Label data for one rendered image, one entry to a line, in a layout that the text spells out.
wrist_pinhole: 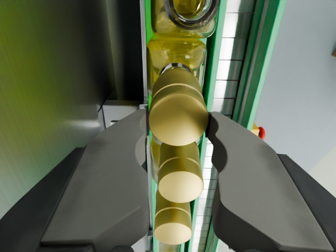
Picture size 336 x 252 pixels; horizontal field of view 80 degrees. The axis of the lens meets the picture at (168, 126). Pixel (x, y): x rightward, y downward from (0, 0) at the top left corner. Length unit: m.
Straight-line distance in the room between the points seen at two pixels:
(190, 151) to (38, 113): 0.13
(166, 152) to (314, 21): 0.51
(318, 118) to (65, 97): 0.65
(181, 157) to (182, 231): 0.07
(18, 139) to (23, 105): 0.03
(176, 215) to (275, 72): 0.48
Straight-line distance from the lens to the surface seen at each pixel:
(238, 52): 0.41
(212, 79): 0.32
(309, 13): 0.60
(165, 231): 0.20
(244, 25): 0.40
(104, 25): 0.50
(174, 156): 0.15
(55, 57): 0.24
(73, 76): 0.27
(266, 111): 0.64
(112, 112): 0.45
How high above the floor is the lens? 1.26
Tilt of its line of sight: 59 degrees down
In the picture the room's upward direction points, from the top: 178 degrees counter-clockwise
